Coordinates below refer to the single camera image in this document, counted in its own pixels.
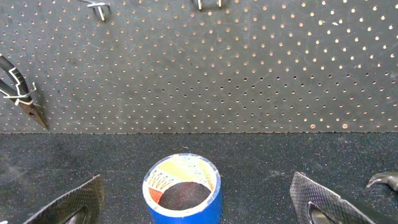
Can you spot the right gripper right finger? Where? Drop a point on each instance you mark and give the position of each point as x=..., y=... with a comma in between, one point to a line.
x=314, y=196

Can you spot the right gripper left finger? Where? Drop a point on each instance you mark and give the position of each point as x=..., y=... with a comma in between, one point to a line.
x=84, y=199

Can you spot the needle-nose pliers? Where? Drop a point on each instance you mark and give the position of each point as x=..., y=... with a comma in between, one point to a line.
x=18, y=84

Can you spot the black pegboard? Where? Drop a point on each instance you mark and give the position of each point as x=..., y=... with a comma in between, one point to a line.
x=199, y=68

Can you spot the roll of blue tape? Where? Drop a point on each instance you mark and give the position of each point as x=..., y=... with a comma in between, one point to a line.
x=205, y=214

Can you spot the double metal hook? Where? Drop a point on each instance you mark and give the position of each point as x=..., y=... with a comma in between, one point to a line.
x=200, y=4

